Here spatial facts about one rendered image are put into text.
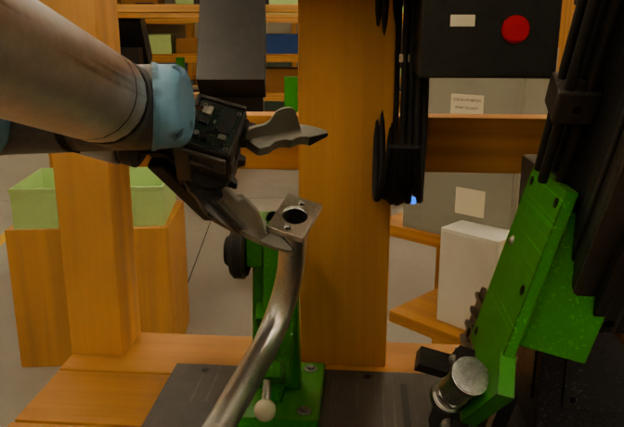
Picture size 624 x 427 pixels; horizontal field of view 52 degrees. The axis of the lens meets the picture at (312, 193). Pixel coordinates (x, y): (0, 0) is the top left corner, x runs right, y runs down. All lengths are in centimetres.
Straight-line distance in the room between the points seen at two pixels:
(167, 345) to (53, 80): 81
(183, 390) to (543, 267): 57
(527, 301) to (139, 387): 63
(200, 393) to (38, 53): 68
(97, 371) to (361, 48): 66
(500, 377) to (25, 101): 47
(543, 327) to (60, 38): 49
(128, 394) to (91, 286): 19
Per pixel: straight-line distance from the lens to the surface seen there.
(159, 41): 763
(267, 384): 85
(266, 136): 71
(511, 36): 85
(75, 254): 110
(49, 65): 40
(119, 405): 102
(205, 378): 102
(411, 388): 99
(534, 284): 63
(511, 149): 107
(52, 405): 105
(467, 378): 66
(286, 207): 66
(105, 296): 111
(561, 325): 66
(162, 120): 55
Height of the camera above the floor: 141
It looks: 14 degrees down
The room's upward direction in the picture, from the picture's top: straight up
